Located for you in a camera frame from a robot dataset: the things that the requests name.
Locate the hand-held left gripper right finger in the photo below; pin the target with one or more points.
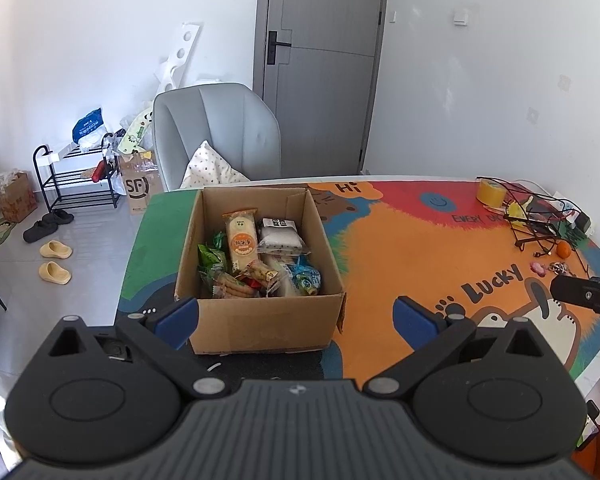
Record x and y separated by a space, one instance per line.
416 322

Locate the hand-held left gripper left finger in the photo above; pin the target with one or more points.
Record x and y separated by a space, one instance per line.
177 319

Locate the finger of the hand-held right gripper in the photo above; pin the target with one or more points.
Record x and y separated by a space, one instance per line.
587 295

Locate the green biscuit packet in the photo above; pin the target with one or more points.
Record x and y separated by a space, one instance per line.
227 286

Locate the bright green snack packet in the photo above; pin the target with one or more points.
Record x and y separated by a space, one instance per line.
211 257

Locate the orange pink snack packet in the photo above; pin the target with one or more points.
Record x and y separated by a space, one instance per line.
261 272

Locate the rice cracker packet orange label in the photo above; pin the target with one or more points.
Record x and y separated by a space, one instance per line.
242 240

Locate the blue snack packet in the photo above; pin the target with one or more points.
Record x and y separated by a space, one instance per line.
305 279

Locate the white snack packet black label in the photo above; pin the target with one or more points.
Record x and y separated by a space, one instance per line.
280 235

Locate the key bunch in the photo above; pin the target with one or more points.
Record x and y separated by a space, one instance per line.
562 267

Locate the orange fruit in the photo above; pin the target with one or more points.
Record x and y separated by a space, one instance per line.
563 250

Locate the black charger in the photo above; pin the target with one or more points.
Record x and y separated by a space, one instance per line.
583 222

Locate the colourful cat printed table mat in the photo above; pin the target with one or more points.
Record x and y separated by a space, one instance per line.
420 250

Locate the yellow plastic object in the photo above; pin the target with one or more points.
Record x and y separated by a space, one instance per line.
516 210

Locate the black phone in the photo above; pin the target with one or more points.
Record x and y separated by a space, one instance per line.
587 425

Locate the yellow slipper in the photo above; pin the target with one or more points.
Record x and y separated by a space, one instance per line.
55 272
56 250

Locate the cardboard box with black logo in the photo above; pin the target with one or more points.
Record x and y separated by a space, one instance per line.
140 185

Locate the yellow tape roll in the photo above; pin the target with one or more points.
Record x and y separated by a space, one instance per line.
490 192

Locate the dotted white pillow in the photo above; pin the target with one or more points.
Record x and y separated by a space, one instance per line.
207 167

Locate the black slipper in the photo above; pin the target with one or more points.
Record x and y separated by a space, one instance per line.
39 231
57 217

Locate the orange chair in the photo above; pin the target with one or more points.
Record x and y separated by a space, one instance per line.
597 460

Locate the red object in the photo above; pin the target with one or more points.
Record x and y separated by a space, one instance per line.
99 169

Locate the black shoe rack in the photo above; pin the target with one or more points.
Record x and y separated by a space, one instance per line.
80 180

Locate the white green printed bag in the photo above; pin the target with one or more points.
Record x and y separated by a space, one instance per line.
135 132

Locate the white plastic bag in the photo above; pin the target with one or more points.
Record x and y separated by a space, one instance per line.
92 141

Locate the grey chair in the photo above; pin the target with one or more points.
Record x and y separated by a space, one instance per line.
215 120

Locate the taped cardboard box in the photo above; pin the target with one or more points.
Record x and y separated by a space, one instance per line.
15 197

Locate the blue plastic bag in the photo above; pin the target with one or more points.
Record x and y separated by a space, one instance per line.
87 126

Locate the white foam board with holes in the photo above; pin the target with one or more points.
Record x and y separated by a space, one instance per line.
180 55

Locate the grey door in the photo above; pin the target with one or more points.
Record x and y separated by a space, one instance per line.
320 70

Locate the white light switch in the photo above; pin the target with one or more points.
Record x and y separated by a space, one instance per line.
460 16

